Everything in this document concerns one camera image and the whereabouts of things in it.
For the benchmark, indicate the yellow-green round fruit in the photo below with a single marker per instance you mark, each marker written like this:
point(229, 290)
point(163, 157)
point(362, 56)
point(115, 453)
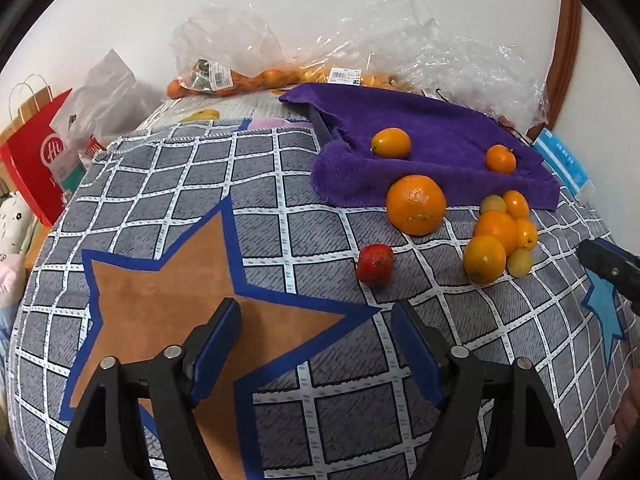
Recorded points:
point(492, 203)
point(521, 262)

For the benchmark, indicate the person's right forearm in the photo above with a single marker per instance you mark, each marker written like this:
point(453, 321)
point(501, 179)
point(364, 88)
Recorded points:
point(629, 407)

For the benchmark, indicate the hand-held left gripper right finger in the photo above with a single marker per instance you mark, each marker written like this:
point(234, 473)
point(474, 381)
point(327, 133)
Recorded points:
point(417, 355)

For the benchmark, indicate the crumpled clear plastic bag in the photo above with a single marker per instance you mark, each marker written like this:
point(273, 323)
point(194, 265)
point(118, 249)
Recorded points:
point(475, 70)

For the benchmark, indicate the clear plastic bag of oranges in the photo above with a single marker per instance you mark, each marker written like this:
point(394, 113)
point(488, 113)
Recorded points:
point(225, 35)

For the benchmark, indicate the blue tissue pack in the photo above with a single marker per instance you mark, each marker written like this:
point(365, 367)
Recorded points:
point(562, 160)

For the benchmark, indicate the wooden door frame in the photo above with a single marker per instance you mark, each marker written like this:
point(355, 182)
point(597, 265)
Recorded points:
point(567, 50)

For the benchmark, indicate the red paper shopping bag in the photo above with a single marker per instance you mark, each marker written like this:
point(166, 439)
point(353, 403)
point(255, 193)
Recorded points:
point(35, 160)

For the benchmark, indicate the red fruit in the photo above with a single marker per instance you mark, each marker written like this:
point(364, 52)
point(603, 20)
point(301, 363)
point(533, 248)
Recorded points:
point(375, 265)

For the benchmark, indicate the large orange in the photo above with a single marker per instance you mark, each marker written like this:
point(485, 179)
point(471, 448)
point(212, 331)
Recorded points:
point(416, 205)

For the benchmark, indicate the star pattern checked blanket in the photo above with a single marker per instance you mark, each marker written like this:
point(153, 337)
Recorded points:
point(150, 200)

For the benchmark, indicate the small tangerine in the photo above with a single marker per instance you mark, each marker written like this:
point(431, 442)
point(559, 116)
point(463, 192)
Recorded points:
point(517, 203)
point(501, 158)

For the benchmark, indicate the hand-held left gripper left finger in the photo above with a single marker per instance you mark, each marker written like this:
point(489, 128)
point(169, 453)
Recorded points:
point(215, 360)

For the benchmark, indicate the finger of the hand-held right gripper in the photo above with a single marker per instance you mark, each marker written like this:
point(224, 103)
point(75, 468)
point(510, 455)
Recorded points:
point(607, 262)

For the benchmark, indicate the purple towel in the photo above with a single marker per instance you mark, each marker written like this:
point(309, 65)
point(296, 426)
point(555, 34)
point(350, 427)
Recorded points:
point(440, 125)

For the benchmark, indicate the white plastic bag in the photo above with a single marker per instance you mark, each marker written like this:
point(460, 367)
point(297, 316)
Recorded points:
point(110, 95)

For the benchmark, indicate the cartoon print bed sheet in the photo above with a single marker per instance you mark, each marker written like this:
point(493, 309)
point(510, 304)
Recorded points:
point(225, 107)

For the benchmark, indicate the clear bag of small oranges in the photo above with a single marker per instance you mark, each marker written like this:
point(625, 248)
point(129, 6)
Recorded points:
point(370, 40)

